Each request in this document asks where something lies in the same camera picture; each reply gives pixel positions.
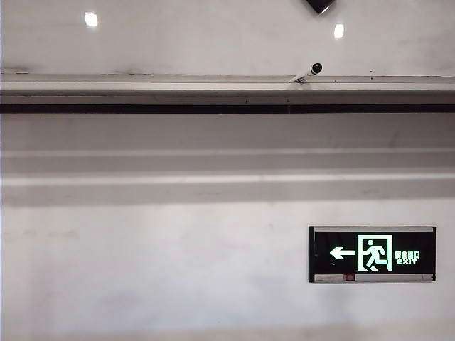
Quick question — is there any black green exit sign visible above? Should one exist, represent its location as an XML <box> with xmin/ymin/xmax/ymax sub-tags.
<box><xmin>308</xmin><ymin>225</ymin><xmax>437</xmax><ymax>284</ymax></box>

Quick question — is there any aluminium marker tray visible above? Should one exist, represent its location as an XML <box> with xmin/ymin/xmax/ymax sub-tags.
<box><xmin>0</xmin><ymin>72</ymin><xmax>455</xmax><ymax>106</ymax></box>

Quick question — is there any black magnetic whiteboard eraser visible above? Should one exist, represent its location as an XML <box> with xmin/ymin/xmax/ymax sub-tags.
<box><xmin>304</xmin><ymin>0</ymin><xmax>338</xmax><ymax>16</ymax></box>

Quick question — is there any white whiteboard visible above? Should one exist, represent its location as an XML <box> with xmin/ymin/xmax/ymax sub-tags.
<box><xmin>0</xmin><ymin>0</ymin><xmax>455</xmax><ymax>76</ymax></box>

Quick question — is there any white marker with black cap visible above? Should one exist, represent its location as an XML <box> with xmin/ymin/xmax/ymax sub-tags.
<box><xmin>288</xmin><ymin>62</ymin><xmax>323</xmax><ymax>85</ymax></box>

